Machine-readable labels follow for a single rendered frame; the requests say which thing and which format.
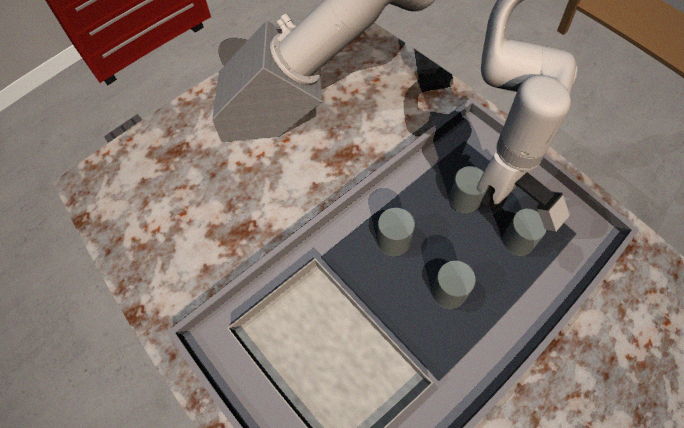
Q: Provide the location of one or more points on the clear glass jar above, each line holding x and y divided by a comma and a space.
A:
524, 232
453, 284
464, 196
395, 230

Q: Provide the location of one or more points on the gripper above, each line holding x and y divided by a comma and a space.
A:
499, 178

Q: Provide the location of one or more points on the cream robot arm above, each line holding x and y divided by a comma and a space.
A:
539, 108

